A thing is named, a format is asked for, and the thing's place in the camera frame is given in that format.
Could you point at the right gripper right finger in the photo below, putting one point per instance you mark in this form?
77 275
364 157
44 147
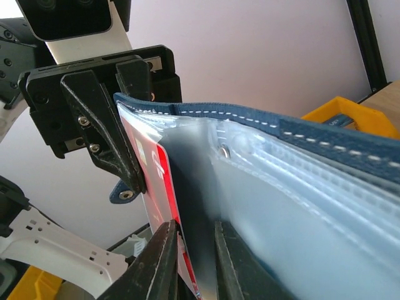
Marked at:
239 274

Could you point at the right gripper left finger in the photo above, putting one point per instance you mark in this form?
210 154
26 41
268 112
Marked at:
153 274

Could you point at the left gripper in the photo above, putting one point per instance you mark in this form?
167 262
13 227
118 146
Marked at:
71 104

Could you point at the blue card holder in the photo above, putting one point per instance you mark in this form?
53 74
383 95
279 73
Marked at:
317 205

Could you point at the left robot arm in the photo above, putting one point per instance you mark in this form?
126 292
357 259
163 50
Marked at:
36 240

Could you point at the orange three-compartment bin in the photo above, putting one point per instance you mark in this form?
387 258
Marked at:
340 112

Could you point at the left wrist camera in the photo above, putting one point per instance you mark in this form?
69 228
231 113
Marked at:
76 30

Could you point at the left black frame post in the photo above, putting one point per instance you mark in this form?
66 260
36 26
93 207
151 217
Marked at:
363 25

